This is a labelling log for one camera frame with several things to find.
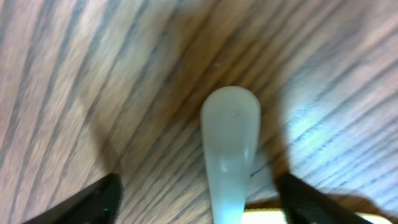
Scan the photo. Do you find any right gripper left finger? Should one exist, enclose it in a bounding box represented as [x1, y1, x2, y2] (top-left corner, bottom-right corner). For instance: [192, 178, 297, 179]
[24, 173, 123, 224]

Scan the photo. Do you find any pale blue plastic knife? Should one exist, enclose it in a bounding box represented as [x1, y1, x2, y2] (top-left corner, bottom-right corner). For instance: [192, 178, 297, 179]
[200, 86, 261, 224]

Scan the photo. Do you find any cream plastic knife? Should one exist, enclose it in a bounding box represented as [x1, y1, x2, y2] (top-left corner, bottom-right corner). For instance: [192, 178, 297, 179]
[241, 208, 392, 224]

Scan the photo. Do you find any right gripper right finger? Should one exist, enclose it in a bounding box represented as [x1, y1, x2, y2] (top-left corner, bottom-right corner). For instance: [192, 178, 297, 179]
[277, 173, 368, 224]

